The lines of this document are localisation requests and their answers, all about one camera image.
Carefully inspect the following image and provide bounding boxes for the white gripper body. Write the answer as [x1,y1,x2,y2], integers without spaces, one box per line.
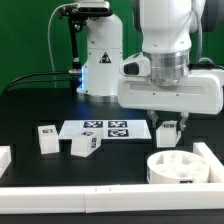
[118,69,224,114]

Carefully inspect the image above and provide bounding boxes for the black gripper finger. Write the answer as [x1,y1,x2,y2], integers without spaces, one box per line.
[147,110,159,128]
[179,112,189,131]

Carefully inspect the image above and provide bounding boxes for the white round stool seat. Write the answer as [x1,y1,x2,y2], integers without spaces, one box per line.
[147,150,210,184]

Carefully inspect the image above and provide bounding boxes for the white left fence piece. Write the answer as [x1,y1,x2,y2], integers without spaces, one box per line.
[0,146,11,178]

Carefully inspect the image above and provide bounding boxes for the white marker base plate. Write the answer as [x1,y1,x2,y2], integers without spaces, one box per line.
[59,120,151,140]

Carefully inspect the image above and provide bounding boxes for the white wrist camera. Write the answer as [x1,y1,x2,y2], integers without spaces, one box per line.
[120,52,151,77]

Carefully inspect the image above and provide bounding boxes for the white fence wall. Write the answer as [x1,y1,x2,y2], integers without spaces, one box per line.
[0,142,224,214]

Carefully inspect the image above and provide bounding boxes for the grey overhead camera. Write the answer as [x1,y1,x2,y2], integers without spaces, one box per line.
[77,1,112,17]

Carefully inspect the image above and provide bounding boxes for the black cables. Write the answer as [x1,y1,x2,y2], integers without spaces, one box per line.
[0,70,73,96]

